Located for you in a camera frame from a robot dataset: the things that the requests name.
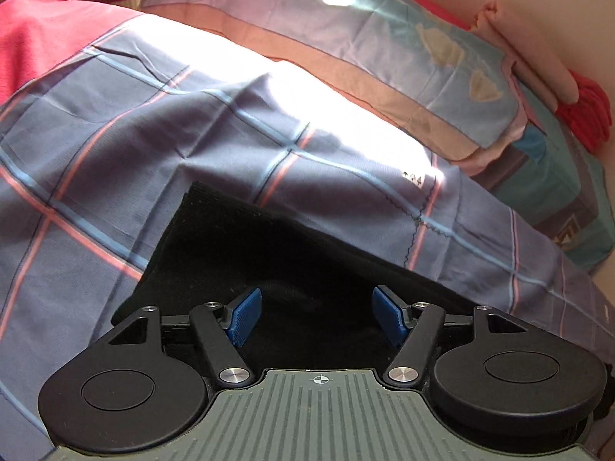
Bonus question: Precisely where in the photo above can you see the peach folded cloth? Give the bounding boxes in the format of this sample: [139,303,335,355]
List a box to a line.
[471,1,580,113]

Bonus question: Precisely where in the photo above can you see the plaid purple bed sheet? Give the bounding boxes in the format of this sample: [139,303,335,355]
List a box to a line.
[1,13,614,460]

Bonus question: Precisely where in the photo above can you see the teal patterned pillow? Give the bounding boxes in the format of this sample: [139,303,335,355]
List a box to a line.
[473,85,614,272]

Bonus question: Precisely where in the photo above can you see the red fleece blanket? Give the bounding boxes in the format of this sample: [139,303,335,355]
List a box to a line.
[0,0,139,102]

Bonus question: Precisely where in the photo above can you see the floral light blue pillow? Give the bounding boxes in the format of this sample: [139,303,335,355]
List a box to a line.
[141,0,528,175]

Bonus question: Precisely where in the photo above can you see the red folded cloth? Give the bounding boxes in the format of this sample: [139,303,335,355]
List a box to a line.
[555,70,613,155]

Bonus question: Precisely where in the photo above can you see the black knit pants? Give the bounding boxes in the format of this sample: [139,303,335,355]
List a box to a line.
[111,183,473,371]

